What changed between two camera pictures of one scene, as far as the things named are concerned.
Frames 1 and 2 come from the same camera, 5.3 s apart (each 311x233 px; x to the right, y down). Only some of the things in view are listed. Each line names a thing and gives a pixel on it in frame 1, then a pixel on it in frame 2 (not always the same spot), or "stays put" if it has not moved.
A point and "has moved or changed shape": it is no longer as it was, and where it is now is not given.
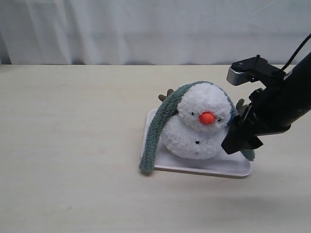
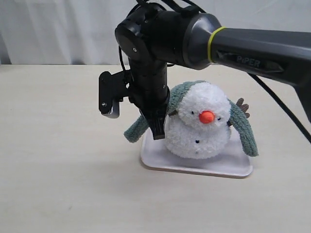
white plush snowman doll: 196,130 stays put
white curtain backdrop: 152,32 stays put
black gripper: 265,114 -> 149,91
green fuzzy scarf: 161,119 has moved or changed shape
